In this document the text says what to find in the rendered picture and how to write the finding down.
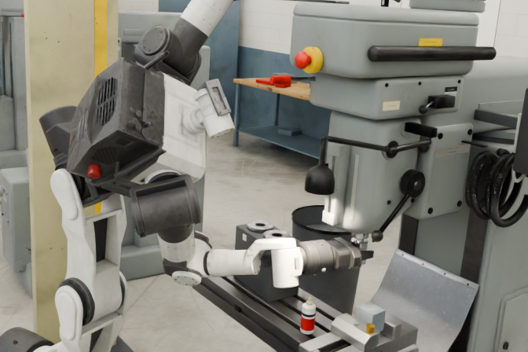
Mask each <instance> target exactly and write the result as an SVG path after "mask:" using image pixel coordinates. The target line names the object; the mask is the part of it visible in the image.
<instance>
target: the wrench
mask: <svg viewBox="0 0 528 352"><path fill-rule="evenodd" d="M285 1H297V2H321V3H335V4H347V5H349V4H350V2H342V1H330V0H285Z"/></svg>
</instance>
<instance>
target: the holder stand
mask: <svg viewBox="0 0 528 352"><path fill-rule="evenodd" d="M273 238H293V239H294V240H295V243H296V245H297V244H298V243H299V242H301V241H299V240H297V239H295V238H294V237H293V236H291V234H290V233H287V232H285V231H282V230H280V229H278V228H277V227H275V226H273V224H272V223H271V222H267V221H262V220H255V221H250V222H248V223H247V224H243V225H237V226H236V241H235V250H247V249H248V248H249V247H250V246H251V245H252V244H253V243H254V242H255V241H256V240H261V239H273ZM267 254H271V250H266V251H265V252H264V253H263V255H267ZM233 276H234V277H236V278H237V279H238V280H240V281H241V282H243V283H244V284H245V285H247V286H248V287H249V288H250V289H251V290H253V291H254V292H256V293H257V294H258V295H260V296H261V297H263V298H264V299H265V300H266V301H267V302H272V301H275V300H278V299H284V298H287V297H290V296H293V295H298V291H299V286H295V287H292V288H275V287H274V286H273V267H266V268H265V267H264V266H263V265H262V257H261V268H260V271H259V273H258V274H257V275H233Z"/></svg>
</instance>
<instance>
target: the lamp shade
mask: <svg viewBox="0 0 528 352"><path fill-rule="evenodd" d="M334 190H335V178H334V174H333V171H332V170H331V169H330V168H328V167H326V166H323V167H320V166H319V165H317V166H314V167H312V168H310V169H309V171H308V173H307V176H306V179H305V191H306V192H308V193H312V194H316V195H330V194H333V193H334Z"/></svg>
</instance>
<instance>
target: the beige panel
mask: <svg viewBox="0 0 528 352"><path fill-rule="evenodd" d="M118 8H119V0H24V33H25V59H26V85H27V136H28V163H29V189H30V216H31V267H32V293H33V319H34V333H36V334H38V335H40V336H42V337H44V338H46V339H48V340H49V341H51V342H53V343H54V344H57V343H59V342H61V341H62V340H61V338H60V326H61V324H60V320H59V316H58V312H57V308H56V303H55V296H56V293H57V290H58V289H59V287H60V284H61V282H62V281H64V280H65V277H66V273H67V267H68V238H67V237H66V234H65V232H64V229H63V227H62V208H61V206H60V204H59V203H58V201H57V198H56V197H55V196H54V194H53V191H52V189H51V185H50V179H51V177H52V174H53V172H54V171H55V167H56V165H55V163H54V161H53V159H54V157H53V155H52V152H51V151H50V147H49V145H48V143H47V140H46V137H45V134H44V133H43V130H42V127H41V124H40V122H39V119H40V117H41V116H42V115H43V114H45V113H46V112H48V111H51V110H53V109H55V108H59V107H63V106H66V105H74V106H77V107H78V105H79V102H80V101H81V100H82V98H83V96H84V95H85V93H86V92H87V90H88V89H89V88H90V86H91V84H92V83H93V81H94V80H95V79H96V77H97V75H99V74H100V73H101V72H103V71H104V70H105V69H106V68H108V67H109V66H111V65H112V64H114V63H115V62H116V61H117V60H118ZM110 352H133V351H132V350H131V348H130V347H129V346H128V345H127V344H126V343H125V342H124V341H123V340H122V339H121V338H120V337H119V336H117V338H116V340H115V342H114V343H113V345H112V348H111V351H110Z"/></svg>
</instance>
